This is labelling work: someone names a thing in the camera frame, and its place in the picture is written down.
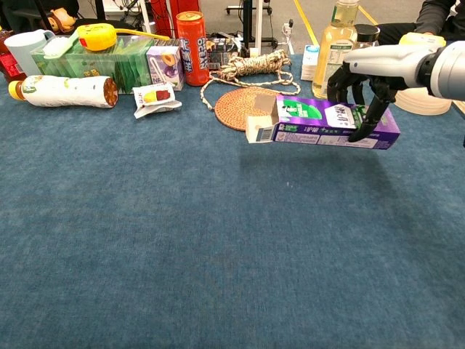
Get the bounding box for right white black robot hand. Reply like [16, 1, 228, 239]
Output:
[325, 45, 442, 143]

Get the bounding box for purple green toothpaste box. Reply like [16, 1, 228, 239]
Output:
[245, 93, 401, 151]

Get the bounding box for person's dark-sleeved forearm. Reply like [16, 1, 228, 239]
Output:
[413, 0, 461, 36]

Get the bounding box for dark printed snack package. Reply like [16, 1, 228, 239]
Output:
[207, 36, 240, 70]

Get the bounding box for clear box green packets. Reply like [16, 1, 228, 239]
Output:
[30, 35, 155, 95]

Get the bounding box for green tub yellow lid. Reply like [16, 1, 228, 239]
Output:
[398, 32, 447, 48]

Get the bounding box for person's dark-clothed body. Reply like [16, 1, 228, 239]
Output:
[377, 0, 465, 47]

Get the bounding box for glass jar black lid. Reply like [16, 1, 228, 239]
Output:
[354, 23, 381, 51]

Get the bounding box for upturned cream bowl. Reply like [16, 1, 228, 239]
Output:
[394, 87, 453, 116]

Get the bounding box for clear yellow oil bottle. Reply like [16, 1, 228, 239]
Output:
[311, 0, 359, 100]

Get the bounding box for white power strip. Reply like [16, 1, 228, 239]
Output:
[282, 20, 295, 55]

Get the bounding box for white black wheeled stand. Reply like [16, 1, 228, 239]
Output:
[225, 0, 280, 50]

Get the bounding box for round woven rattan coaster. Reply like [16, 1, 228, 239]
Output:
[214, 86, 281, 132]

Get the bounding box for tall orange drink can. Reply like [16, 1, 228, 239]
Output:
[176, 10, 211, 87]

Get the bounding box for purple drink carton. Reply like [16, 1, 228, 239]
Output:
[146, 45, 185, 92]

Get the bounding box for red cabinet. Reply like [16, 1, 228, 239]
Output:
[150, 0, 203, 39]

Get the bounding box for white snack packet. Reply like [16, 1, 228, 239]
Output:
[132, 82, 182, 120]

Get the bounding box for blue felt tablecloth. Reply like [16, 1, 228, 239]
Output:
[0, 50, 465, 349]

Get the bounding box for white-labelled bottle yellow cap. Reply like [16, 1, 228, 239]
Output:
[8, 75, 119, 109]

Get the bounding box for brown monkey toy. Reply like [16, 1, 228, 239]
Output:
[46, 8, 76, 33]

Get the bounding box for white green brush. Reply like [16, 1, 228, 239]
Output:
[43, 29, 80, 60]

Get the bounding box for pale blue plastic jug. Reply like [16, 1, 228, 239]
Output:
[4, 29, 56, 77]

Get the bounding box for black office chair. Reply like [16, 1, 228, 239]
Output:
[0, 0, 81, 32]

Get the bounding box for red packet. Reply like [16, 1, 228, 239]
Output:
[0, 52, 27, 84]

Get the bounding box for coiled beige braided rope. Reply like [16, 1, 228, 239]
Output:
[199, 49, 302, 111]

